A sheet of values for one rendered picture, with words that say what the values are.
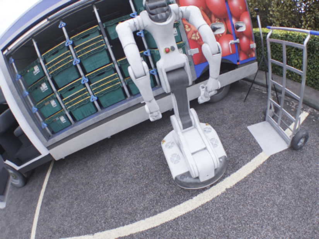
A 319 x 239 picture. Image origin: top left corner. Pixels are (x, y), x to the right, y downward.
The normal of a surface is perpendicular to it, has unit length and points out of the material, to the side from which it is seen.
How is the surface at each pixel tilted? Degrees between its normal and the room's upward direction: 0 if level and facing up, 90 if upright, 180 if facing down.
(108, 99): 94
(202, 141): 23
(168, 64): 81
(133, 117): 90
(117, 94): 92
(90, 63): 96
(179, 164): 38
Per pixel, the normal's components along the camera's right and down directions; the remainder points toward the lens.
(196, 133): -0.19, -0.57
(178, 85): 0.26, 0.67
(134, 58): 0.13, 0.27
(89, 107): 0.31, 0.43
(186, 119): 0.02, -0.02
